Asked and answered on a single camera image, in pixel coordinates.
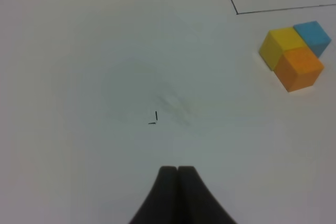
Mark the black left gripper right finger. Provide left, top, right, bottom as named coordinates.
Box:
left=177, top=166, right=236, bottom=223

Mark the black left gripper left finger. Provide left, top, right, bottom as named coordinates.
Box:
left=130, top=166, right=178, bottom=224

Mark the orange cube block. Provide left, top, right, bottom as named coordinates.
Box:
left=274, top=47, right=324, bottom=92

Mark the yellow cube block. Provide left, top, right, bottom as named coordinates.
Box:
left=259, top=27, right=307, bottom=71

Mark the blue cube block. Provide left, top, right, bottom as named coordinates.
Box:
left=293, top=21, right=332, bottom=58

